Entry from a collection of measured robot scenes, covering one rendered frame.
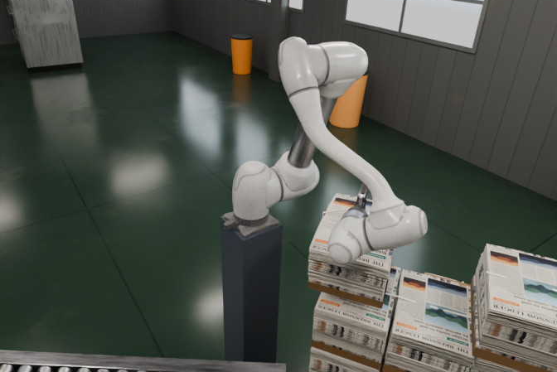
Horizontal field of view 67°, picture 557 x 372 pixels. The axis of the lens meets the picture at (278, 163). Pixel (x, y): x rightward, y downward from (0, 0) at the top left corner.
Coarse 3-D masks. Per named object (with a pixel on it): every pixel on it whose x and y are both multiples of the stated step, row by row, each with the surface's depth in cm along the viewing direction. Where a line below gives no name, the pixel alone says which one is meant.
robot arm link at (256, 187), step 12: (240, 168) 170; (252, 168) 168; (264, 168) 170; (240, 180) 168; (252, 180) 166; (264, 180) 168; (276, 180) 173; (240, 192) 168; (252, 192) 167; (264, 192) 169; (276, 192) 173; (240, 204) 170; (252, 204) 169; (264, 204) 172; (240, 216) 174; (252, 216) 173; (264, 216) 176
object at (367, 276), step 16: (320, 224) 159; (336, 224) 159; (320, 240) 152; (320, 256) 150; (368, 256) 146; (384, 256) 146; (320, 272) 156; (336, 272) 152; (352, 272) 149; (368, 272) 145; (384, 272) 143; (336, 288) 158; (352, 288) 155; (368, 288) 152; (384, 288) 148
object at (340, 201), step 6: (336, 198) 176; (342, 198) 177; (348, 198) 177; (354, 198) 177; (330, 204) 171; (336, 204) 172; (342, 204) 172; (348, 204) 172; (354, 204) 172; (366, 204) 173; (342, 210) 167; (366, 210) 168
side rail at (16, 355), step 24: (0, 360) 141; (24, 360) 141; (48, 360) 142; (72, 360) 142; (96, 360) 142; (120, 360) 143; (144, 360) 143; (168, 360) 143; (192, 360) 144; (216, 360) 144
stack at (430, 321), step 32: (416, 288) 174; (448, 288) 174; (320, 320) 165; (352, 320) 158; (384, 320) 159; (416, 320) 159; (448, 320) 160; (320, 352) 173; (352, 352) 166; (384, 352) 201; (416, 352) 155; (448, 352) 149
